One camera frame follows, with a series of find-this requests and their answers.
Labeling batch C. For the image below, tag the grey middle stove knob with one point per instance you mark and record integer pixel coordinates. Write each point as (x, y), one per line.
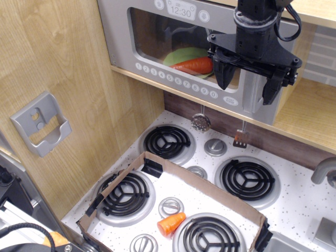
(199, 171)

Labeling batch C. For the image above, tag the front right black burner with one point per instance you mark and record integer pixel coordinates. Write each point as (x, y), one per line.
(208, 232)

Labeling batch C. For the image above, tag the whole orange toy carrot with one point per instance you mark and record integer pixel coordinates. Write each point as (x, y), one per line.
(197, 66)

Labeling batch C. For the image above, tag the grey wall phone holder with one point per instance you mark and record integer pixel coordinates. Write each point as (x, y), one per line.
(34, 116)

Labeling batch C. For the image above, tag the hanging silver strainer spoon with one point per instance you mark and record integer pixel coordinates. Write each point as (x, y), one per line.
(200, 121)

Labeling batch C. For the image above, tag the grey toy microwave door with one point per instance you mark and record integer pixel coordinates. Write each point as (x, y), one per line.
(140, 34)

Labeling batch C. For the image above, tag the grey toy sink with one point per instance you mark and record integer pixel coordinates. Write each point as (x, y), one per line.
(320, 236)

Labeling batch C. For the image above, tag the grey centre front stove knob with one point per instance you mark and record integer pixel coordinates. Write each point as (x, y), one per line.
(170, 206)

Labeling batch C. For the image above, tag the back left black burner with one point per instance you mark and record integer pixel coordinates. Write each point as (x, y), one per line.
(168, 141)

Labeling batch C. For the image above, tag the grey stove knob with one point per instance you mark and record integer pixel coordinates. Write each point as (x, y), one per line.
(170, 206)
(215, 147)
(199, 171)
(144, 243)

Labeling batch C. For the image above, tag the orange toy carrot piece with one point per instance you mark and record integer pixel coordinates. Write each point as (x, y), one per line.
(171, 223)

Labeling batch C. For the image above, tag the hanging orange toy spatula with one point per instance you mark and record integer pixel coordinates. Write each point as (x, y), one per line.
(241, 137)

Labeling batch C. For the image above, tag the brown cardboard frame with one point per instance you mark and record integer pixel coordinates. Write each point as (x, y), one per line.
(170, 180)

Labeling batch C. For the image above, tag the black equipment at left edge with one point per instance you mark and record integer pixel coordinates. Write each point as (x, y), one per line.
(12, 191)

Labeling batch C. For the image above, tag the grey toy faucet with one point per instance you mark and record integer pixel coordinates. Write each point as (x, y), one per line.
(325, 168)

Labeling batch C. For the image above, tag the front left black burner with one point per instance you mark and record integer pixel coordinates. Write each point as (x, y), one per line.
(129, 202)

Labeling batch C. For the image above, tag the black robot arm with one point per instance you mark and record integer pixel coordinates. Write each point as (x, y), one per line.
(262, 13)

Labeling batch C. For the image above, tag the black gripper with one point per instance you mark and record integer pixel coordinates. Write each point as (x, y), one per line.
(258, 50)

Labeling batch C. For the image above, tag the back right black burner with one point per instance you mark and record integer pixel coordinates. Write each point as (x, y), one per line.
(250, 179)

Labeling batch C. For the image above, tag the black burner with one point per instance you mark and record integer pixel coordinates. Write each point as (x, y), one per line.
(168, 141)
(129, 202)
(208, 232)
(250, 179)

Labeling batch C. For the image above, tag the grey back stove knob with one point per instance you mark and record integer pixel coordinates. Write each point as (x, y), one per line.
(215, 147)

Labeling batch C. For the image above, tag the green toy plate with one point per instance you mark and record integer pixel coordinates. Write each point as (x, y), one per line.
(184, 54)

